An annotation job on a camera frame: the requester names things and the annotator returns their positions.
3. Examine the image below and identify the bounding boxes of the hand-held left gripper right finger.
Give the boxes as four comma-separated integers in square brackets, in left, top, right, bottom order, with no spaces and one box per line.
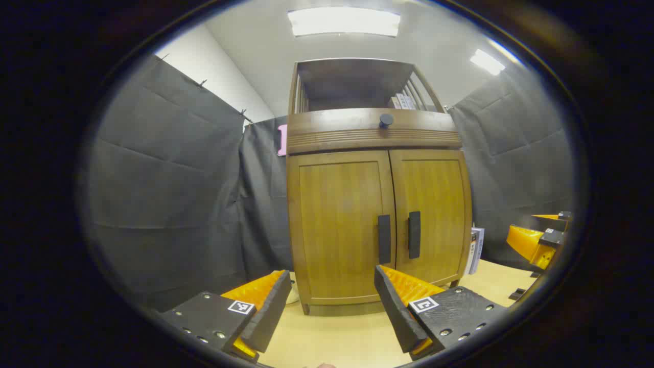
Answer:
[374,265,506,361]

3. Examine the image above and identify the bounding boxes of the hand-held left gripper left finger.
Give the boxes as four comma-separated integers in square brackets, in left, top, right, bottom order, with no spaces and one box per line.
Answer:
[158,270,293,363]

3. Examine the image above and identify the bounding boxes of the wooden cabinet door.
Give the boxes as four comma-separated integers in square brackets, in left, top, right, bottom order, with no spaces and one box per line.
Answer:
[389,148,473,287]
[287,150,396,307]

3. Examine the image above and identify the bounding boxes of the brown wooden shoe cabinet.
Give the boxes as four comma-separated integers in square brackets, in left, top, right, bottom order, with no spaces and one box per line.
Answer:
[286,58,473,316]

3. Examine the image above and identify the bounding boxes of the books beside cabinet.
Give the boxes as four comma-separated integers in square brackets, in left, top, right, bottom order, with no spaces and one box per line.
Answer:
[465,227,485,275]

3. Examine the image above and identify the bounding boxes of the wooden cabinet drawer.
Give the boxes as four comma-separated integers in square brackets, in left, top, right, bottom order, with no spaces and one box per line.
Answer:
[286,108,463,155]

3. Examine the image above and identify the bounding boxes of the cream soft object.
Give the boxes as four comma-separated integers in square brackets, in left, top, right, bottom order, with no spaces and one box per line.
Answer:
[286,272,302,305]

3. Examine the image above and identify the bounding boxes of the small ceiling light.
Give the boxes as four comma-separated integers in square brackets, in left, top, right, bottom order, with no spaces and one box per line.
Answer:
[470,49,506,76]

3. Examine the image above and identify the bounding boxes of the large rectangular ceiling light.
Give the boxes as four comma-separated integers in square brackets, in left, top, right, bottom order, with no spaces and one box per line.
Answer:
[288,6,402,37]

